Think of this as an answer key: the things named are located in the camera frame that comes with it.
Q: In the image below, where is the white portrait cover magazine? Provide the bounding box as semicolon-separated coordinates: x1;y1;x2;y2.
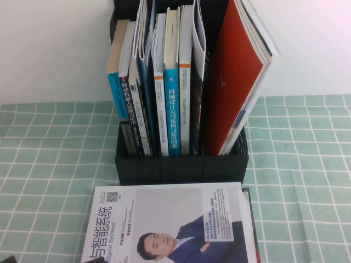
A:
81;181;252;263

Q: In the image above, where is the blue spine mechanical design book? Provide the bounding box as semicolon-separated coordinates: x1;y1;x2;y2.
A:
163;7;182;157

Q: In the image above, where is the black mesh book holder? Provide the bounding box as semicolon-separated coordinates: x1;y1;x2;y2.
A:
109;0;250;185

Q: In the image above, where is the grey spine thin book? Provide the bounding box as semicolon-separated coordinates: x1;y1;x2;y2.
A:
128;53;153;156

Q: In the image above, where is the dark grey spine book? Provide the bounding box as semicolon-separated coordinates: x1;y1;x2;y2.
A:
120;122;138;157

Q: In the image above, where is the black spine robot book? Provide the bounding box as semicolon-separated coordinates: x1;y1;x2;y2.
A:
118;21;148;157

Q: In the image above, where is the cyan spine book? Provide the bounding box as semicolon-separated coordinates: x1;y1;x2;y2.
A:
106;19;131;121

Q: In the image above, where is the white car suspension book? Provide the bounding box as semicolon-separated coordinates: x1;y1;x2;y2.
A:
240;187;263;263

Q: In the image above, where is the blue cover magazine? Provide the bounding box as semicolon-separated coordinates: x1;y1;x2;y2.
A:
135;0;160;157

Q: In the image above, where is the red cover magazine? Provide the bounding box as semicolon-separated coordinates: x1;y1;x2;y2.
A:
204;0;269;156

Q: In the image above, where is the green checked tablecloth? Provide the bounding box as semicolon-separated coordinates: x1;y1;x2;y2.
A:
0;94;351;263

